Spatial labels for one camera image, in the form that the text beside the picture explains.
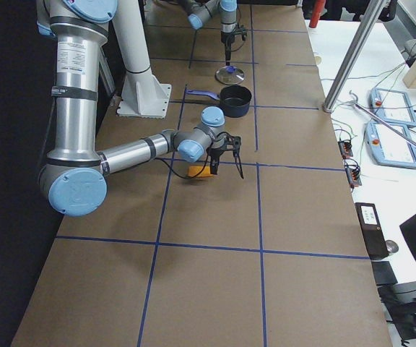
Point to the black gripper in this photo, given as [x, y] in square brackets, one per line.
[215, 152]
[227, 38]

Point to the lower teach pendant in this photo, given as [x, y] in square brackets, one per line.
[388, 148]

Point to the upper teach pendant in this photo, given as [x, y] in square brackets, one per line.
[393, 106]

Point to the dark blue saucepan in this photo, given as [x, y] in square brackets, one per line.
[233, 100]

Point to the aluminium frame post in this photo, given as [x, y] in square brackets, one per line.
[372, 11]

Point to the teach pendant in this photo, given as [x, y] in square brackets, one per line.
[393, 106]
[388, 148]

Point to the yellow plastic corn cob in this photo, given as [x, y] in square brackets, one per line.
[197, 172]

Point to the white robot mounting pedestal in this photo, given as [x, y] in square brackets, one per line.
[142, 94]

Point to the glass pot lid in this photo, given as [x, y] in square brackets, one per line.
[230, 75]

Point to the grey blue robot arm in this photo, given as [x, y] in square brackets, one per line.
[73, 178]
[199, 13]

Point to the black box with labels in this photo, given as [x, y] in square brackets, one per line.
[375, 242]

